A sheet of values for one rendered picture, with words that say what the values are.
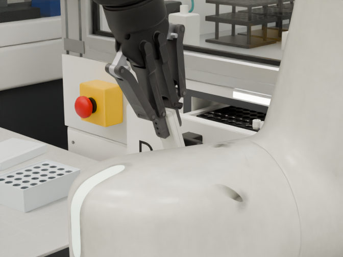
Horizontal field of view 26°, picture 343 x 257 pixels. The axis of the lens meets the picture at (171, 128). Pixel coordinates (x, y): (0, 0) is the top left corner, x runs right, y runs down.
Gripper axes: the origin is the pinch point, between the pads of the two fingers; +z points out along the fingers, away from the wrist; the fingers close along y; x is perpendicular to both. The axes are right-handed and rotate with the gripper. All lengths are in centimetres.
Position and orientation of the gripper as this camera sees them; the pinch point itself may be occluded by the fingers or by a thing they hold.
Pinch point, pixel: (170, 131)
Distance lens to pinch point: 100.6
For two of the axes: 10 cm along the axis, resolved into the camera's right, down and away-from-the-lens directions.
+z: 2.4, 8.3, 5.0
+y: -6.5, 5.2, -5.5
